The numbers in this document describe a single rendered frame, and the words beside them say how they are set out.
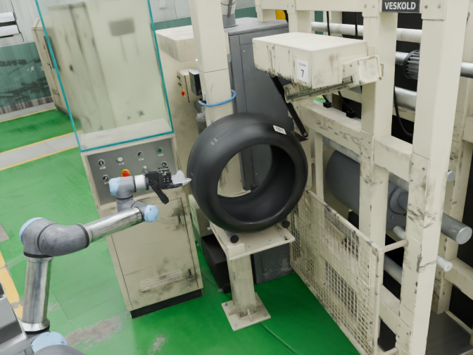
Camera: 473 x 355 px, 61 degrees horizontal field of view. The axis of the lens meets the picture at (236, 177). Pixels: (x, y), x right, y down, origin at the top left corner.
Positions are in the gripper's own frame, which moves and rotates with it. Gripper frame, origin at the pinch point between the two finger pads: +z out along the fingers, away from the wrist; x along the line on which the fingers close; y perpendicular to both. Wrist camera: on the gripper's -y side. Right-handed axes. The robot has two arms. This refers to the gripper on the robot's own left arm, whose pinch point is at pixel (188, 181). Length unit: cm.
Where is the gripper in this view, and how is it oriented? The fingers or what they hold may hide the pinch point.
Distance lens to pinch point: 190.4
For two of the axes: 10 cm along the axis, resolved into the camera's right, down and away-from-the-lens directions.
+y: 0.0, -9.2, -3.9
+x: -3.3, -3.7, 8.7
